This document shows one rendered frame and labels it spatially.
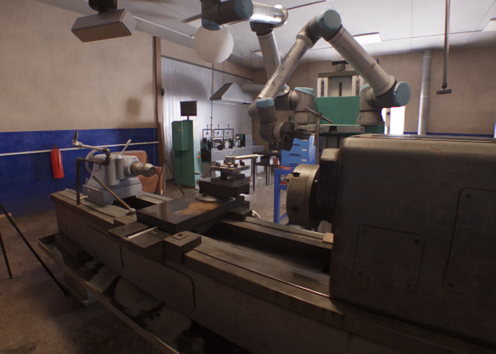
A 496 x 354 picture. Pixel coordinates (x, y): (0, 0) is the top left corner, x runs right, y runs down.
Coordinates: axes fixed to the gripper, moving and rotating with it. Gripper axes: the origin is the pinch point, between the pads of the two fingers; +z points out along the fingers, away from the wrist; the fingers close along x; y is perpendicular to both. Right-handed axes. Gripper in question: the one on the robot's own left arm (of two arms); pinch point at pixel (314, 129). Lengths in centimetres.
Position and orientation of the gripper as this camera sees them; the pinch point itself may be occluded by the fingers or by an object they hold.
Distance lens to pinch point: 109.3
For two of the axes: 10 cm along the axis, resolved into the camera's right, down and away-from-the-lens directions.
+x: 7.9, 2.1, 5.7
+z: 5.7, 0.6, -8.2
